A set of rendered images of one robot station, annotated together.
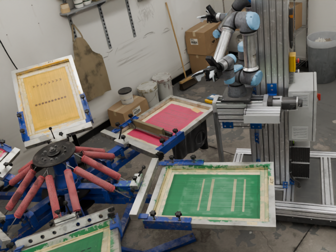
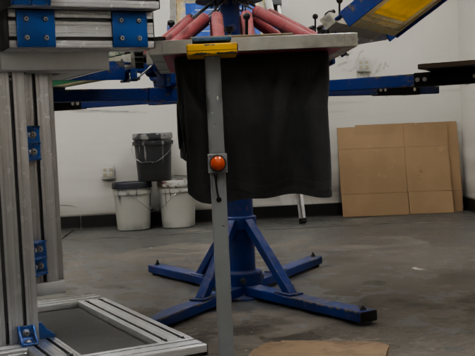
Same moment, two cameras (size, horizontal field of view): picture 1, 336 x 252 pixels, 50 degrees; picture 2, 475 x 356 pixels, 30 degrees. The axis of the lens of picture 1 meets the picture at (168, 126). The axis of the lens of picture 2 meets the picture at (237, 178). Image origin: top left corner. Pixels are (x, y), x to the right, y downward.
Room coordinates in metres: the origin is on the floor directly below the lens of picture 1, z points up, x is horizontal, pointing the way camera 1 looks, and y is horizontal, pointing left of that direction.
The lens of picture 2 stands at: (4.57, -2.25, 0.73)
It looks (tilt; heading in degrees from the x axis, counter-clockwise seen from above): 3 degrees down; 129
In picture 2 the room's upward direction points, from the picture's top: 3 degrees counter-clockwise
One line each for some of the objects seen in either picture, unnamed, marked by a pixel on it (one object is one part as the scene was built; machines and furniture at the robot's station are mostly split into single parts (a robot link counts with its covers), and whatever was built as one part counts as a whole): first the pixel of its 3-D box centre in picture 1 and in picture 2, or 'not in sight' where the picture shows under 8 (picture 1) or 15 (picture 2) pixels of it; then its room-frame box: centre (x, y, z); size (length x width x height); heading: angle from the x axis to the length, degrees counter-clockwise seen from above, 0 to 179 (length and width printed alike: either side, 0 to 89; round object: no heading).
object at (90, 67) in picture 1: (86, 62); not in sight; (4.64, 0.89, 1.06); 0.53 x 0.07 x 1.05; 131
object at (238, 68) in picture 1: (236, 74); not in sight; (2.50, -0.59, 1.42); 0.13 x 0.12 x 0.14; 42
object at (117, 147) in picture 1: (117, 150); not in sight; (2.44, 0.44, 1.02); 0.17 x 0.06 x 0.05; 131
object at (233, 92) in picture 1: (236, 87); not in sight; (2.51, -0.59, 1.31); 0.15 x 0.15 x 0.10
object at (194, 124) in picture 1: (165, 121); (245, 56); (2.81, 0.01, 0.97); 0.79 x 0.58 x 0.04; 131
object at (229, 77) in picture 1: (226, 74); not in sight; (2.24, -0.47, 1.55); 0.11 x 0.08 x 0.11; 42
